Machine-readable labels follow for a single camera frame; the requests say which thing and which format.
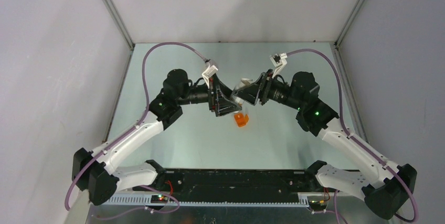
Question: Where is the white pill bottle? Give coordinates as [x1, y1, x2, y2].
[230, 78, 256, 107]

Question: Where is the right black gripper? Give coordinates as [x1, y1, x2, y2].
[234, 69, 304, 111]

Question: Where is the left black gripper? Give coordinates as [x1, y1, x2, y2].
[176, 73, 241, 116]

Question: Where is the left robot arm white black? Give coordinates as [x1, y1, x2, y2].
[72, 69, 242, 206]

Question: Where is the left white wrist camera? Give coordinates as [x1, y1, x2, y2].
[202, 59, 219, 88]

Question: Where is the orange pill organizer box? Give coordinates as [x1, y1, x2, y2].
[233, 112, 249, 127]

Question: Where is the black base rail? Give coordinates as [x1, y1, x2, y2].
[150, 164, 326, 204]

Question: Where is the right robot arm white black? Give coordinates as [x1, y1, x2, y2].
[233, 72, 417, 220]

